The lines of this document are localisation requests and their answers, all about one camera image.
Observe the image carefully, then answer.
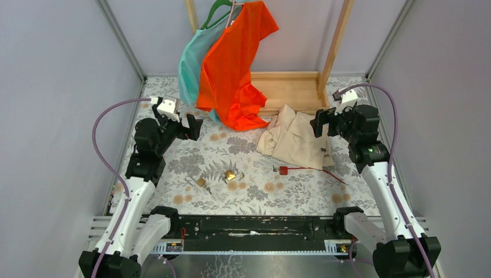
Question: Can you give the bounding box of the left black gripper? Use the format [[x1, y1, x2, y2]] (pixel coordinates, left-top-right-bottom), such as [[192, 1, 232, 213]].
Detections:
[[152, 105, 203, 156]]

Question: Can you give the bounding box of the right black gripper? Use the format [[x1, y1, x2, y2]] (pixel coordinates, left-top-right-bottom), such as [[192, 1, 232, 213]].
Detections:
[[309, 104, 358, 144]]

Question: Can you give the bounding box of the brass padlock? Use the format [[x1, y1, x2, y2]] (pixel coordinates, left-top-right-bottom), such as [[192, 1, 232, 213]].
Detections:
[[222, 170, 245, 182], [185, 177, 206, 188]]

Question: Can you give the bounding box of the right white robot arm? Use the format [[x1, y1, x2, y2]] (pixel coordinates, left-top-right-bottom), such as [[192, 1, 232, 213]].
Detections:
[[310, 105, 441, 277]]

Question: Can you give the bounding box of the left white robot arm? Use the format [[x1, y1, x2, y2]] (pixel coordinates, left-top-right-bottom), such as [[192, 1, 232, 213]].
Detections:
[[79, 97, 203, 277]]

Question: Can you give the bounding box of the wooden clothes rack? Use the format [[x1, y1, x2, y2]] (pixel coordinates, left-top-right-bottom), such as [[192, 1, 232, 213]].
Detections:
[[186, 1, 354, 116]]

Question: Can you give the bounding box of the beige crumpled cloth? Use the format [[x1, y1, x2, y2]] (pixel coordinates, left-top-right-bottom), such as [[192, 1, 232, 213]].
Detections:
[[257, 105, 335, 170]]

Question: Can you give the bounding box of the orange t-shirt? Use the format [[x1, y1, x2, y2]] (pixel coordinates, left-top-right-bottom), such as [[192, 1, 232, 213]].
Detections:
[[196, 1, 279, 131]]

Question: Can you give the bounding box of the floral table mat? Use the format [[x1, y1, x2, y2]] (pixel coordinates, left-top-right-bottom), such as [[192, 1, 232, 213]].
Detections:
[[109, 76, 384, 217]]

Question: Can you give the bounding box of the teal t-shirt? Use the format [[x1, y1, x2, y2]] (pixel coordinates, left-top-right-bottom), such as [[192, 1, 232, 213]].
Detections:
[[178, 5, 241, 107]]

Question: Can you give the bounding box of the pink clothes hanger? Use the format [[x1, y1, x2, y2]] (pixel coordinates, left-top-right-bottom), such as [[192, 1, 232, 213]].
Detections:
[[225, 0, 236, 29]]

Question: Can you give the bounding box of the green clothes hanger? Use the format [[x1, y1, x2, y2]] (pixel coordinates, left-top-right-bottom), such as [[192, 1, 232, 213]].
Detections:
[[200, 0, 232, 30]]

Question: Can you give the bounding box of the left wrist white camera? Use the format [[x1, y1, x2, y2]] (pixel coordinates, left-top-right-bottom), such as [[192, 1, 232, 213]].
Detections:
[[156, 96, 181, 122]]

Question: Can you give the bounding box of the wrist white camera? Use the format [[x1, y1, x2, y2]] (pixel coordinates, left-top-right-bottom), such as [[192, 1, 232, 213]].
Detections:
[[156, 96, 181, 122], [333, 89, 358, 115]]

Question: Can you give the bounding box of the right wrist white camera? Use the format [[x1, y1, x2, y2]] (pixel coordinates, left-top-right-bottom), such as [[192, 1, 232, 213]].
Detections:
[[333, 89, 358, 115]]

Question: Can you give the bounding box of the red tag with cord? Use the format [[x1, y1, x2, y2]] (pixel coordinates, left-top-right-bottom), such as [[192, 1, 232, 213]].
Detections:
[[273, 166, 347, 185]]

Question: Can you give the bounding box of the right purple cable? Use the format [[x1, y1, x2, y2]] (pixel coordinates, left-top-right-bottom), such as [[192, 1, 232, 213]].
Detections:
[[334, 83, 436, 278]]

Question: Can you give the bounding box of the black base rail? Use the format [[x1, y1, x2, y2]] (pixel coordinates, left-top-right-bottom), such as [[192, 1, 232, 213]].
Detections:
[[152, 215, 354, 255]]

